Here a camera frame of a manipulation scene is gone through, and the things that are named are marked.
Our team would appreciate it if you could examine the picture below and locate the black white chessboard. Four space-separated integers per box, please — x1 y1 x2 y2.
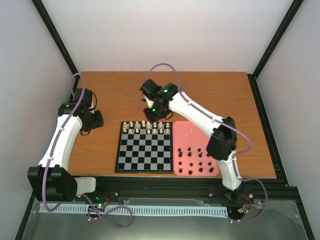
114 121 173 173

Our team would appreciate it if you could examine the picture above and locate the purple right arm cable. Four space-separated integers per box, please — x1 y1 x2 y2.
145 62 269 224

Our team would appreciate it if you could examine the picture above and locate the pink piece tray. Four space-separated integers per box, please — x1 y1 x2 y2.
172 121 220 177

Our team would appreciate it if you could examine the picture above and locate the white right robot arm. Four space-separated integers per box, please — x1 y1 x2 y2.
140 79 243 203

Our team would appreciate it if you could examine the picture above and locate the light blue cable duct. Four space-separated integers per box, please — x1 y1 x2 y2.
53 203 228 218

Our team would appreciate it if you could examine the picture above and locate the black aluminium frame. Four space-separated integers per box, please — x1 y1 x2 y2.
14 0 316 240

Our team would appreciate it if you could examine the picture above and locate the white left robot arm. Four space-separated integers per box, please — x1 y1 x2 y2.
27 88 104 202

